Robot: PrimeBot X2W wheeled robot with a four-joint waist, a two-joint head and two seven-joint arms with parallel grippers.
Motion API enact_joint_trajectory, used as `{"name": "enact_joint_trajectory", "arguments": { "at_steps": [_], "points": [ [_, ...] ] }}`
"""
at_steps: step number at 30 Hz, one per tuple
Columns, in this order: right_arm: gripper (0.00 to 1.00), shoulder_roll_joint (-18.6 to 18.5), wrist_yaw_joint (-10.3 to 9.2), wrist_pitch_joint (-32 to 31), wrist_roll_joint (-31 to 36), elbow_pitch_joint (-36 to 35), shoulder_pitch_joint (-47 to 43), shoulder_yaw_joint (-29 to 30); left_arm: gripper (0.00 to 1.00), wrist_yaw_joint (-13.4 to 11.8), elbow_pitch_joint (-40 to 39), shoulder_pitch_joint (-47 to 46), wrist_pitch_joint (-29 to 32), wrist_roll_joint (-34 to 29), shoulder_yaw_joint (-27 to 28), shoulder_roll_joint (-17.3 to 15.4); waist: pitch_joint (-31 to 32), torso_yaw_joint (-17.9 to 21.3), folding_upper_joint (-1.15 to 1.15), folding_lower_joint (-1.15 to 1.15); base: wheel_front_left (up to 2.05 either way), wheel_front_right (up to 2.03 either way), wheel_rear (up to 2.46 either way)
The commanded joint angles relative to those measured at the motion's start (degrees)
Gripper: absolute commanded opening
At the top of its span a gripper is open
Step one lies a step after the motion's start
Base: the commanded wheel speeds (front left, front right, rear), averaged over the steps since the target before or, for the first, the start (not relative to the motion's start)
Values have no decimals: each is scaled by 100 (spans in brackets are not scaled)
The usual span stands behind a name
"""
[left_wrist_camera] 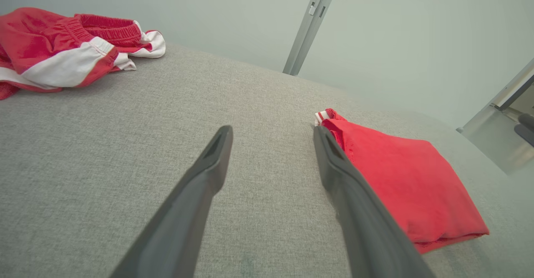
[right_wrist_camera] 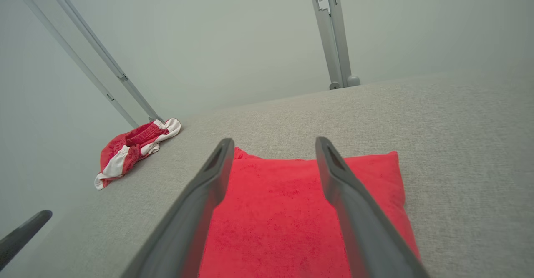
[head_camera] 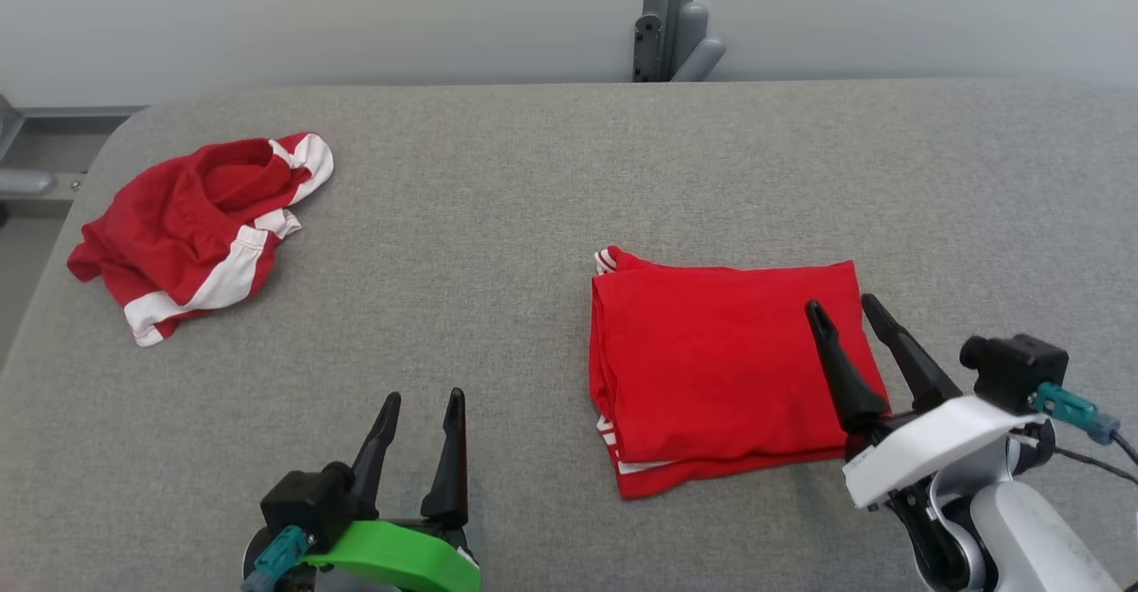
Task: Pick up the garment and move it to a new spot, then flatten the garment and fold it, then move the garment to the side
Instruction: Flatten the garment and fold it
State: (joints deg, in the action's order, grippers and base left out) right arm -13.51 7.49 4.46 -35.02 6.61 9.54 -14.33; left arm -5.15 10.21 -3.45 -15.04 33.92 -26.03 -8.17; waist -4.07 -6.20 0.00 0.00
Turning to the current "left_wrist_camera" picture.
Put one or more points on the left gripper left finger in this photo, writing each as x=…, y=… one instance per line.
x=183, y=219

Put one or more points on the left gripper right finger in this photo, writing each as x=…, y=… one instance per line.
x=363, y=223

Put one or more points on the red basketball jersey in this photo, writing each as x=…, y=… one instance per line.
x=417, y=182

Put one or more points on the red white shorts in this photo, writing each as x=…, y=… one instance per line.
x=41, y=44

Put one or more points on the grey fabric sofa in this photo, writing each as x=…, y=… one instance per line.
x=125, y=144

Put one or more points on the glass partition frame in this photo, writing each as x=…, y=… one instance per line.
x=507, y=92

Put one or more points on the grey metal frame post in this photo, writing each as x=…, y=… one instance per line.
x=311, y=23

